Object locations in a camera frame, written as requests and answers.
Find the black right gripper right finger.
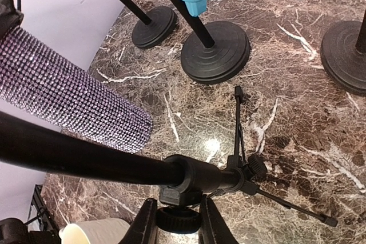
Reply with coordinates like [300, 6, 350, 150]
[198, 195, 238, 244]

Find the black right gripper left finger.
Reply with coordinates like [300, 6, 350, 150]
[120, 198, 158, 244]

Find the black tripod microphone stand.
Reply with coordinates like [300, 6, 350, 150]
[0, 0, 339, 235]

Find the black stand of blue microphone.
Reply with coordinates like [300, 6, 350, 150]
[170, 0, 250, 85]

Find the glitter purple silver microphone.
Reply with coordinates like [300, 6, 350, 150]
[1, 27, 153, 153]

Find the black stand of green microphone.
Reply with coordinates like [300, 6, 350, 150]
[119, 0, 178, 49]

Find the cream ceramic mug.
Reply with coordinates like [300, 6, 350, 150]
[59, 218, 130, 244]

